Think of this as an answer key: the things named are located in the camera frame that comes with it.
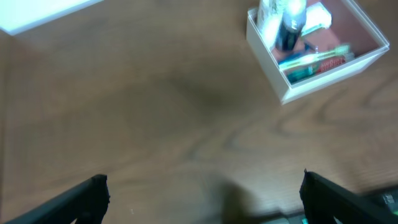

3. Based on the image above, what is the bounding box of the green white soap packet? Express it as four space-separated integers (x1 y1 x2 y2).
301 2 332 37

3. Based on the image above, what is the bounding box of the blue disposable razor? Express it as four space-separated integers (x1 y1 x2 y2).
278 41 318 65

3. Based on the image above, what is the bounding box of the clear bottle with dark cap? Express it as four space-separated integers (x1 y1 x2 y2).
275 0 307 52

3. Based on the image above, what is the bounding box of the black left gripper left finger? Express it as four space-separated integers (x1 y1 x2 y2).
7 174 110 224

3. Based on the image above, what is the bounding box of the green toothbrush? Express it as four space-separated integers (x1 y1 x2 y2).
279 44 351 71

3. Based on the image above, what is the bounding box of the Colgate toothpaste tube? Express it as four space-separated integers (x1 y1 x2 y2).
286 53 355 84

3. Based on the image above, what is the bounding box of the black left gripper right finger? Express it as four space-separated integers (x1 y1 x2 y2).
299 169 398 224

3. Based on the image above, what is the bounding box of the white Pantene tube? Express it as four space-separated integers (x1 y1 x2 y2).
256 0 285 49

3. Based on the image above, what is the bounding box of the white box with pink interior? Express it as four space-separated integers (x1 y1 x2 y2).
246 0 389 104

